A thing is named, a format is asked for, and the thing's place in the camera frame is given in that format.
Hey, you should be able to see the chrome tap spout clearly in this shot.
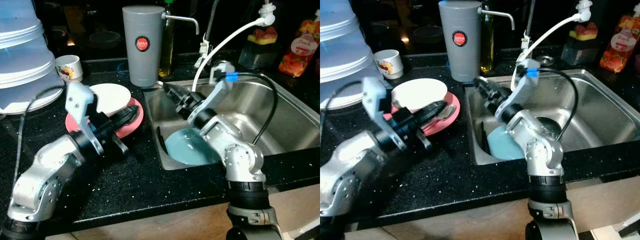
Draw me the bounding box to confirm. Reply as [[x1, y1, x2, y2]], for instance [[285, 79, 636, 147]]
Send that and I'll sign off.
[[163, 13, 200, 36], [481, 7, 516, 31]]

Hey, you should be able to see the teal round plate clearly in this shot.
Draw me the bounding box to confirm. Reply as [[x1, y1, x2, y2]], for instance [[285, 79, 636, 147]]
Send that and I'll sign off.
[[486, 124, 526, 161], [164, 128, 222, 166]]

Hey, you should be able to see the silver metal fork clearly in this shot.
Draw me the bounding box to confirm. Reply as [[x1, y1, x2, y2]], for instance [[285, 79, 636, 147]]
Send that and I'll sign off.
[[434, 103, 458, 122]]

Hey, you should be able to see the pink round plate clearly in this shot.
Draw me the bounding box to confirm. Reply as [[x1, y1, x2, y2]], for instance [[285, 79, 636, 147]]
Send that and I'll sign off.
[[65, 97, 145, 139], [382, 91, 461, 137]]

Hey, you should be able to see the chrome sink faucet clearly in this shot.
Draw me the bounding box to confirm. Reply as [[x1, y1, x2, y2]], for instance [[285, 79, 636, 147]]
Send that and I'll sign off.
[[520, 0, 538, 53], [200, 0, 221, 56]]

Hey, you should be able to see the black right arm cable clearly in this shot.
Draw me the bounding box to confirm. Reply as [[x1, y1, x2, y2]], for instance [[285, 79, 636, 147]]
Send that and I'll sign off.
[[235, 71, 279, 146], [537, 68, 580, 143]]

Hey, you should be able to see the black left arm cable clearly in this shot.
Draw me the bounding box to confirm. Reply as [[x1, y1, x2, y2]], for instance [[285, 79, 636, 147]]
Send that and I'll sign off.
[[14, 85, 68, 173], [320, 80, 366, 121]]

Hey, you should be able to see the white flexible hose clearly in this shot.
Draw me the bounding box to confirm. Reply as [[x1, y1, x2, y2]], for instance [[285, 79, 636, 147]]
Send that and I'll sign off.
[[191, 0, 277, 93], [510, 0, 594, 91]]

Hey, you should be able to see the stainless steel sink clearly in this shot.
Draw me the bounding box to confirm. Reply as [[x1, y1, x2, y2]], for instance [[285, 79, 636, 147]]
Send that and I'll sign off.
[[142, 75, 321, 171], [462, 69, 640, 166]]

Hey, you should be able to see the white stacked plastic container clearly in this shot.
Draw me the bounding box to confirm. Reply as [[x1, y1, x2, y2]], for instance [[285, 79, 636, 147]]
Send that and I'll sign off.
[[0, 0, 65, 117], [320, 0, 377, 111]]

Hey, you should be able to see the white ceramic bowl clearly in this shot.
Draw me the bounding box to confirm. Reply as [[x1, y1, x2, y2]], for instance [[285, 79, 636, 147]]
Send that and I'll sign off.
[[391, 78, 449, 115], [89, 83, 132, 117]]

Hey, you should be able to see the yellow and red sponge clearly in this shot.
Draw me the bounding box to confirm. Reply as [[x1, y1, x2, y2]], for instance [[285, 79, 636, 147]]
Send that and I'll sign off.
[[248, 26, 278, 46], [569, 21, 599, 42]]

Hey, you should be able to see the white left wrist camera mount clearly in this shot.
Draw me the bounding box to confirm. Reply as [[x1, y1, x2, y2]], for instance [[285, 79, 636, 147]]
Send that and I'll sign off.
[[361, 76, 407, 151], [64, 81, 106, 157]]

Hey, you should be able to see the grey tumbler with red logo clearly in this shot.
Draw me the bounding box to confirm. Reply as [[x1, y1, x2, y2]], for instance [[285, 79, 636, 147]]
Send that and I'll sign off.
[[438, 0, 483, 83], [122, 5, 166, 88]]

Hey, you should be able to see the round steel bowl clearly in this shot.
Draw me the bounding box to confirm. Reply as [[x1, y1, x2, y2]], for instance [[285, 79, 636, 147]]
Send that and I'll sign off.
[[532, 116, 563, 141]]

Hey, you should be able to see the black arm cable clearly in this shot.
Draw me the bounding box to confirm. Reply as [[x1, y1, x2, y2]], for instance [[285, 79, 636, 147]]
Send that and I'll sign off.
[[320, 80, 366, 121], [235, 71, 279, 146], [537, 68, 580, 143], [14, 85, 68, 173]]

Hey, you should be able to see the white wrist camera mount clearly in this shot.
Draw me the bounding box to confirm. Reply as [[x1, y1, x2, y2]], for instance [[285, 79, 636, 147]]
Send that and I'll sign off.
[[495, 58, 542, 118], [187, 61, 238, 123], [64, 81, 106, 157], [361, 76, 407, 151]]

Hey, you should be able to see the dark sponge holder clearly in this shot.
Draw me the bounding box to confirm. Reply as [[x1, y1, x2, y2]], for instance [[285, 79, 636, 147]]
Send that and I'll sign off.
[[239, 42, 273, 71], [561, 37, 598, 67]]

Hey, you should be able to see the yellow oil bottle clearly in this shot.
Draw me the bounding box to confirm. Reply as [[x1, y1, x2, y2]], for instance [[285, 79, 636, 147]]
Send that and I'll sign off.
[[159, 0, 176, 79], [479, 0, 495, 74]]

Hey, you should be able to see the orange dish soap bottle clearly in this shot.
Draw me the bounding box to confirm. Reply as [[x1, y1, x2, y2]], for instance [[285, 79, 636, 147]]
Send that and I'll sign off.
[[599, 5, 640, 74], [278, 10, 321, 78]]

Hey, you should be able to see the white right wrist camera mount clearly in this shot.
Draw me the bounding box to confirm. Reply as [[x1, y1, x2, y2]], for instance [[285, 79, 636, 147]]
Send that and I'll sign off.
[[495, 58, 542, 118], [187, 61, 238, 123]]

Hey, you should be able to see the small white printed cup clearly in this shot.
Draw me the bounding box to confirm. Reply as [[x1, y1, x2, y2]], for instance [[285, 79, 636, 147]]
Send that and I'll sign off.
[[374, 49, 404, 80], [55, 54, 84, 83]]

